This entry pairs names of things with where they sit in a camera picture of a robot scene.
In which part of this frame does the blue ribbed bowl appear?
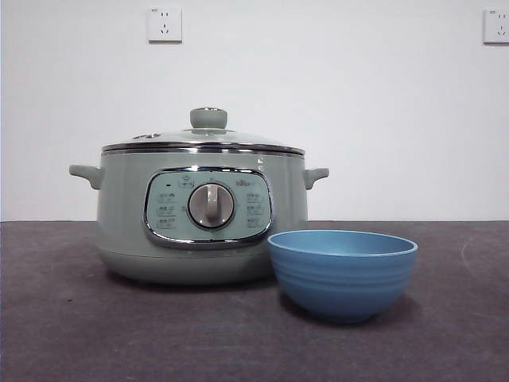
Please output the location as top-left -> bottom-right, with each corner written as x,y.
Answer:
266,229 -> 419,323

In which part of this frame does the white wall socket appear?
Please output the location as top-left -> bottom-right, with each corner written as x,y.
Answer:
483,8 -> 509,45
148,6 -> 184,44

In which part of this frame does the pale green electric steamer pot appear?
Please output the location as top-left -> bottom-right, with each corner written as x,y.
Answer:
68,150 -> 330,285

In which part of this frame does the glass lid with green knob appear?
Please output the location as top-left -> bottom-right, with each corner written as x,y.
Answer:
101,107 -> 306,155

